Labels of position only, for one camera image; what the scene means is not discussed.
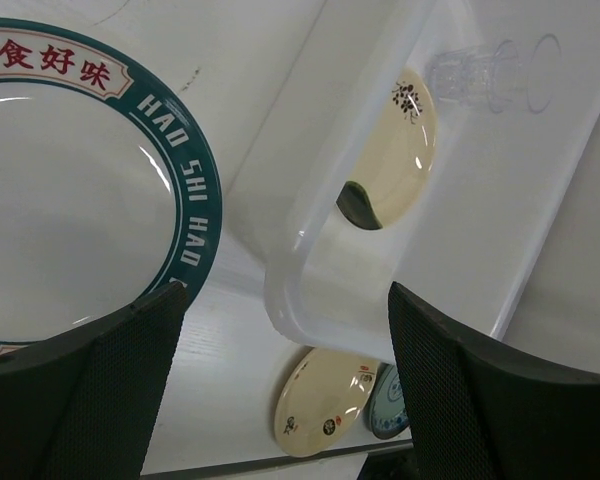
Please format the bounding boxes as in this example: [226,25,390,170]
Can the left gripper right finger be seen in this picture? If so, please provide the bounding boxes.
[388,282,600,479]

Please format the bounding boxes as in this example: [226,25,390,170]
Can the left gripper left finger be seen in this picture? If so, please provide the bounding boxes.
[0,282,187,479]

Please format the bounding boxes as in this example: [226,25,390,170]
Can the cream patterned plate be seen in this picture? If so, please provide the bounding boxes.
[273,348,381,458]

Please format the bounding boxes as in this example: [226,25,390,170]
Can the dark green rimmed white plate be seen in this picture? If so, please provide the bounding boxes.
[0,17,222,358]

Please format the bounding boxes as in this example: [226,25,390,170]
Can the clear plastic bin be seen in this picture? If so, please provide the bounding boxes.
[263,0,600,366]

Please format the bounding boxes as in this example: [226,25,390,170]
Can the small cream bowl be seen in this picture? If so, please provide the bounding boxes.
[336,68,437,231]

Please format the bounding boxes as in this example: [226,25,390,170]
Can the clear plastic cup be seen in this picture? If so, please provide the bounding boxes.
[426,33,562,114]

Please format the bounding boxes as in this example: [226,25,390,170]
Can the blue patterned plate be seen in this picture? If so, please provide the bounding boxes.
[366,365,410,440]

